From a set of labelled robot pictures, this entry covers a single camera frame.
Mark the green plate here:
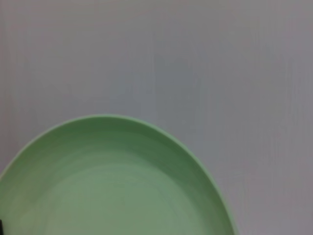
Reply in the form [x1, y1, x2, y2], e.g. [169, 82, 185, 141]
[0, 114, 239, 235]

